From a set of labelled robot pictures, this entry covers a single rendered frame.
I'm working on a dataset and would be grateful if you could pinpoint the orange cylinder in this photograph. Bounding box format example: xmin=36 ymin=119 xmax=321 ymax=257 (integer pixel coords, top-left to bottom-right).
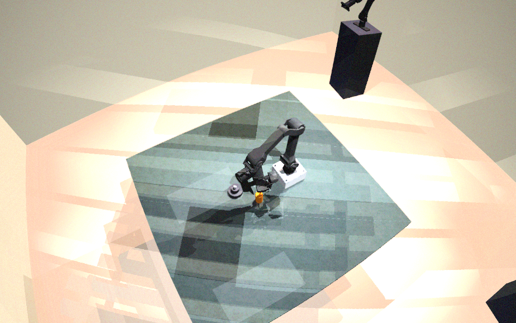
xmin=255 ymin=192 xmax=263 ymax=203

